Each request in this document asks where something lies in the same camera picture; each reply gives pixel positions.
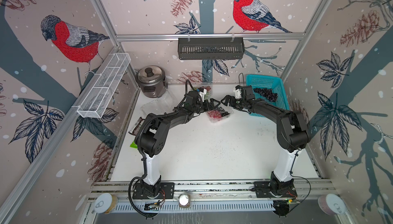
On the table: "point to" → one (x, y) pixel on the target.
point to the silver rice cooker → (152, 80)
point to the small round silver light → (184, 200)
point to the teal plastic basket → (274, 83)
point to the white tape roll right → (331, 204)
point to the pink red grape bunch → (214, 113)
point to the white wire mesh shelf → (93, 102)
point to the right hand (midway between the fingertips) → (227, 100)
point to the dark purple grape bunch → (267, 93)
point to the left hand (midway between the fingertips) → (219, 102)
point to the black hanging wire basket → (211, 49)
